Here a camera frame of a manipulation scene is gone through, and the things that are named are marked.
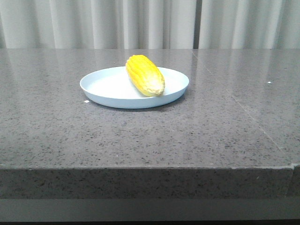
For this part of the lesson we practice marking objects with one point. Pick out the yellow corn cob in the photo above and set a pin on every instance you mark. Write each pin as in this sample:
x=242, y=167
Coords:
x=145, y=76

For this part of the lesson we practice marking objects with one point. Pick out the light blue round plate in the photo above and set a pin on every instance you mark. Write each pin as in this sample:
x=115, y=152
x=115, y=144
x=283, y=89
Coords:
x=112, y=87

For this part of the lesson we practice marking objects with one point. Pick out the grey right curtain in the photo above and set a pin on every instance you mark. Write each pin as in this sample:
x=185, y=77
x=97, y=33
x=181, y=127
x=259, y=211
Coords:
x=250, y=24

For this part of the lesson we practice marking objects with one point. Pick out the grey curtain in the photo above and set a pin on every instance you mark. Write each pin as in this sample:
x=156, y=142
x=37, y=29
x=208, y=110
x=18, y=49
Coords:
x=250, y=24
x=99, y=24

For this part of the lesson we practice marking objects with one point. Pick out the grey left curtain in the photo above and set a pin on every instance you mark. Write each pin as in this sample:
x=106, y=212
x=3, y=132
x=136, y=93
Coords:
x=99, y=24

